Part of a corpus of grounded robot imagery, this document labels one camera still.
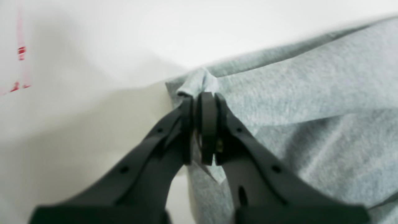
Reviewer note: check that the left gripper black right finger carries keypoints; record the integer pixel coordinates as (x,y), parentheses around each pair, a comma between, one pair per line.
(263,190)

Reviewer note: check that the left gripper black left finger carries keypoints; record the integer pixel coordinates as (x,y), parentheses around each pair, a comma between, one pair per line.
(135,190)

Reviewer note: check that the grey T-shirt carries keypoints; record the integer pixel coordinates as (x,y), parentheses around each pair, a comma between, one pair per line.
(326,107)

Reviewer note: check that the red tape rectangle marking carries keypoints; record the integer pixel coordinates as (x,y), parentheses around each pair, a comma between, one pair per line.
(14,69)

